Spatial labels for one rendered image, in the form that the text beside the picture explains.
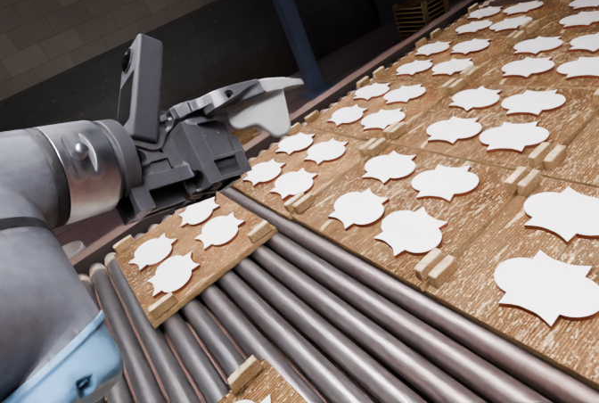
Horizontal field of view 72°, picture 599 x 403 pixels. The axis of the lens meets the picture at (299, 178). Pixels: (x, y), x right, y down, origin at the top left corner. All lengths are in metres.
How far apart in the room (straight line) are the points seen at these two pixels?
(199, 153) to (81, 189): 0.10
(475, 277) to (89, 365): 0.61
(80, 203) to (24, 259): 0.07
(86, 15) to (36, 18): 0.47
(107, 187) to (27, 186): 0.05
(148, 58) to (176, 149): 0.09
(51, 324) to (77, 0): 5.11
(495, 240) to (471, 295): 0.13
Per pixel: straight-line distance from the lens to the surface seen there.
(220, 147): 0.40
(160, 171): 0.38
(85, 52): 5.30
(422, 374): 0.68
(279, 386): 0.72
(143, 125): 0.38
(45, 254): 0.28
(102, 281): 1.30
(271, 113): 0.41
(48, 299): 0.26
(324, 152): 1.23
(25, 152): 0.32
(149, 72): 0.41
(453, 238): 0.82
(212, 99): 0.39
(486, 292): 0.73
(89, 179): 0.33
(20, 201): 0.31
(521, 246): 0.79
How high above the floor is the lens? 1.49
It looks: 28 degrees down
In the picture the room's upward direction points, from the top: 24 degrees counter-clockwise
